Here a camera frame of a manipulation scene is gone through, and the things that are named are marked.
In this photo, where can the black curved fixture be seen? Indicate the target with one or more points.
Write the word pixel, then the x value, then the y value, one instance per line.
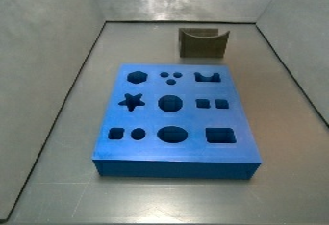
pixel 202 42

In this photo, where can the blue shape sorting board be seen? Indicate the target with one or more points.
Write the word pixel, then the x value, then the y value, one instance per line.
pixel 175 124

